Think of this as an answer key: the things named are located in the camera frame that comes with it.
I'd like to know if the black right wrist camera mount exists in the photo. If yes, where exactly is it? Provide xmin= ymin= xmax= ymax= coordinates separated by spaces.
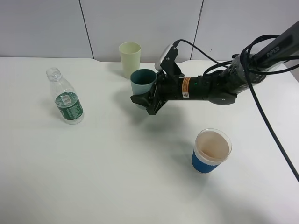
xmin=154 ymin=42 xmax=185 ymax=80

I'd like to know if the teal plastic cup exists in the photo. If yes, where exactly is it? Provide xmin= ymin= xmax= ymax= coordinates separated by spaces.
xmin=130 ymin=69 xmax=157 ymax=111

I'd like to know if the pale yellow plastic cup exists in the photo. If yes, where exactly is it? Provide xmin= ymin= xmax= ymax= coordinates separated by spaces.
xmin=119 ymin=42 xmax=141 ymax=79

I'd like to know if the blue sleeve paper cup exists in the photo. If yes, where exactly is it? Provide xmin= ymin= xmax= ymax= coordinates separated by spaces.
xmin=192 ymin=128 xmax=232 ymax=174

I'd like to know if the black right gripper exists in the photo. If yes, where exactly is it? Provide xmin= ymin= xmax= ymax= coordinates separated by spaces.
xmin=130 ymin=73 xmax=206 ymax=115

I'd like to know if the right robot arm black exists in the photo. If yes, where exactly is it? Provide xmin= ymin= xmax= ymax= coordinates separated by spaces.
xmin=131 ymin=23 xmax=299 ymax=115

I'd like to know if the clear bottle green label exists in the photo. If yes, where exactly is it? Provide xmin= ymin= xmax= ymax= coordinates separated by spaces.
xmin=46 ymin=68 xmax=84 ymax=125

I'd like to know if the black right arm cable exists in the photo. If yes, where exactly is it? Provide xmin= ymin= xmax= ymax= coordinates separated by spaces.
xmin=174 ymin=34 xmax=299 ymax=182

